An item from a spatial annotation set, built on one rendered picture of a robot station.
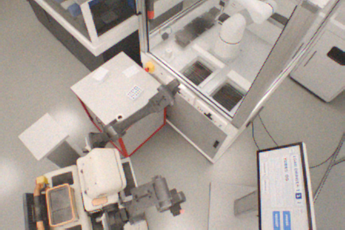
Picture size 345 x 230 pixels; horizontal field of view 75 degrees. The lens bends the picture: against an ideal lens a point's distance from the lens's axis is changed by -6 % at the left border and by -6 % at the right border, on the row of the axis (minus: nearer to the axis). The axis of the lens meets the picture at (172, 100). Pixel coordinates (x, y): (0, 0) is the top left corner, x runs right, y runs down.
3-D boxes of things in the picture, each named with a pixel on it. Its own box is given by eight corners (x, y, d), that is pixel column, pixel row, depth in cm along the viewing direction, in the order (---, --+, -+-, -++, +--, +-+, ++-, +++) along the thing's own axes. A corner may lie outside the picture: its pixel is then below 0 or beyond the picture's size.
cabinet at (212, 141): (213, 167, 248) (234, 139, 179) (145, 106, 281) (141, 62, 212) (262, 111, 286) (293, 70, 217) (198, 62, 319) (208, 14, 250)
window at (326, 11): (246, 115, 157) (316, 10, 83) (246, 115, 157) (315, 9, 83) (303, 49, 191) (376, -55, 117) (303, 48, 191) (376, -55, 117)
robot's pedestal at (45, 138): (71, 183, 233) (38, 162, 167) (53, 164, 242) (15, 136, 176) (93, 162, 245) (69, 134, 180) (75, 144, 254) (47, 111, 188)
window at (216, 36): (232, 118, 167) (298, 4, 84) (148, 51, 194) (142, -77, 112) (232, 118, 167) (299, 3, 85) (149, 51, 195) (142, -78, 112)
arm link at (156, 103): (153, 92, 106) (166, 111, 107) (166, 81, 117) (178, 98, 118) (99, 129, 130) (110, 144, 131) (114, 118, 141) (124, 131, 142)
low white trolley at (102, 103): (128, 163, 246) (116, 136, 181) (91, 125, 266) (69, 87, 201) (167, 127, 269) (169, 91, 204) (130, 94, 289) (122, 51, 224)
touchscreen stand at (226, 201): (207, 230, 218) (239, 225, 130) (210, 182, 240) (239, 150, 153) (259, 235, 216) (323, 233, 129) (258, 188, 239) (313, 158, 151)
